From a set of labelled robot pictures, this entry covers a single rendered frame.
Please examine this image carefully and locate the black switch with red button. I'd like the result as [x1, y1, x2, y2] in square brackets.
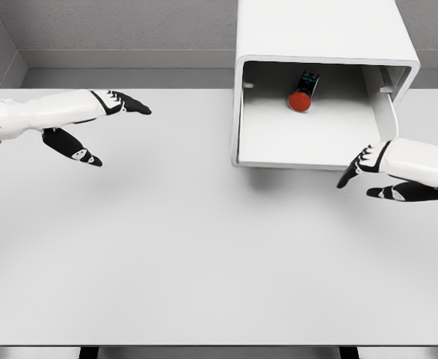
[287, 70, 321, 114]

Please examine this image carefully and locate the white sliding cabinet drawer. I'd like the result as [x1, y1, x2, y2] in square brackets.
[232, 61, 398, 172]

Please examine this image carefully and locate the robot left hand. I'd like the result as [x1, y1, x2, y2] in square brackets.
[27, 89, 152, 168]

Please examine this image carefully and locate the white tabletop storage cabinet shell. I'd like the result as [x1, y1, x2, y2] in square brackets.
[232, 0, 421, 106]

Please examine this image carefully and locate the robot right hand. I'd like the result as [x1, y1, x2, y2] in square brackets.
[336, 138, 438, 203]

